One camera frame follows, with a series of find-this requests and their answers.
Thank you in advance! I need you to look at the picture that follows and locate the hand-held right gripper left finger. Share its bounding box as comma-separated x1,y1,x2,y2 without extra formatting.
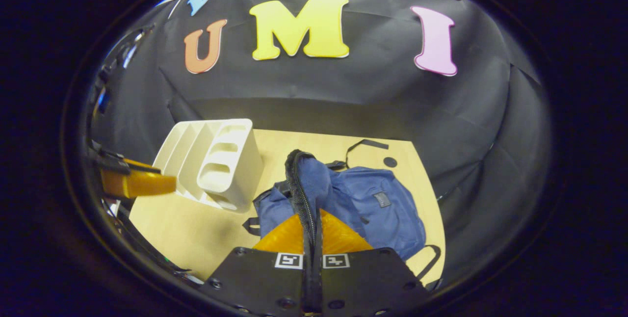
199,211,307,317

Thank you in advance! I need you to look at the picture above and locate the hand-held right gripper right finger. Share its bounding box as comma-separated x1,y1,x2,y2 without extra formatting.
320,209,431,317

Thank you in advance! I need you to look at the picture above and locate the blue schoolbag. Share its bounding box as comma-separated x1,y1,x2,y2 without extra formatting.
243,139,442,314

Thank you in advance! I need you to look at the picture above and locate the white bookshelf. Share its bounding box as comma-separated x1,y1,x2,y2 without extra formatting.
153,118,264,213

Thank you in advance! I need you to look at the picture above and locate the black backdrop cloth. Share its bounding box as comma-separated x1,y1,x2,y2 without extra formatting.
88,0,552,288

